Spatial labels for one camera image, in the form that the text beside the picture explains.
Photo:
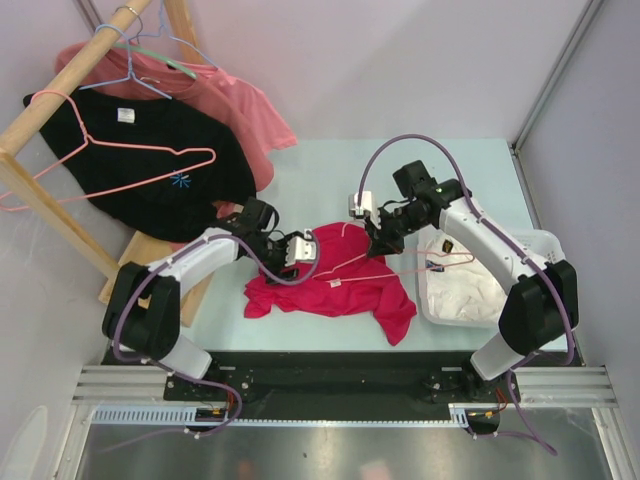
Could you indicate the blue wire hanger front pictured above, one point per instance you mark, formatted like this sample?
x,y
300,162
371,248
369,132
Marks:
x,y
131,75

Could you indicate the white t shirt in basket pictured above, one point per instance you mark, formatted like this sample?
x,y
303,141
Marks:
x,y
455,288

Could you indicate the pink wire hanger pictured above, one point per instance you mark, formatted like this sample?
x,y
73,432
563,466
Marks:
x,y
129,154
380,276

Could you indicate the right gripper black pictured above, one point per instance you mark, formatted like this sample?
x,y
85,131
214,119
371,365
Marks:
x,y
380,241

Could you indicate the blue wire hanger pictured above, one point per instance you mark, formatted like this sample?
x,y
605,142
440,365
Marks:
x,y
176,23
131,75

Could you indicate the aluminium corner post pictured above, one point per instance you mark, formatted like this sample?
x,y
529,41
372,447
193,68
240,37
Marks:
x,y
577,34

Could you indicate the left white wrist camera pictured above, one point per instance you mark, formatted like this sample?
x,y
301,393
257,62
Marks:
x,y
301,246

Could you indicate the blue wire hanger rear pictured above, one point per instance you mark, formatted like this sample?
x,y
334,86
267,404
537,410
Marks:
x,y
176,23

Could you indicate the magenta t shirt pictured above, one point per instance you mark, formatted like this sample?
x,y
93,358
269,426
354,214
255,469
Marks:
x,y
385,299

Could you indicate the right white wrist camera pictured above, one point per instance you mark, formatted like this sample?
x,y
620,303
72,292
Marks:
x,y
363,206

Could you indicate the green plastic hanger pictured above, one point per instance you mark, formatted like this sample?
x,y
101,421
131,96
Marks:
x,y
152,64

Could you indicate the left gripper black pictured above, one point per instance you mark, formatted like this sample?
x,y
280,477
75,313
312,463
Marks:
x,y
290,274

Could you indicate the white slotted cable duct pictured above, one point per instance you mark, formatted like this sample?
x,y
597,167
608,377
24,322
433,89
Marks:
x,y
205,417

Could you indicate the black t shirt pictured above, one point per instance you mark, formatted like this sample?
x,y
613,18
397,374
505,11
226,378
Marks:
x,y
181,225

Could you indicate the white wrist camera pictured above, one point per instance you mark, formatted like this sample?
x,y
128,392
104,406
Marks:
x,y
301,246
363,206

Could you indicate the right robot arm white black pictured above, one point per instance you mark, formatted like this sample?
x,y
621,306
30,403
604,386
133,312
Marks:
x,y
541,295

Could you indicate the salmon pink t shirt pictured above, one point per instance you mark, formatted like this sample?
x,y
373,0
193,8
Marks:
x,y
258,127

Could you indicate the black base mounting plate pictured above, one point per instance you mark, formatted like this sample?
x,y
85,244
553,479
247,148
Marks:
x,y
351,386

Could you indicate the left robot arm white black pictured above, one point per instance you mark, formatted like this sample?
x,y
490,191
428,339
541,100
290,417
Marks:
x,y
143,316

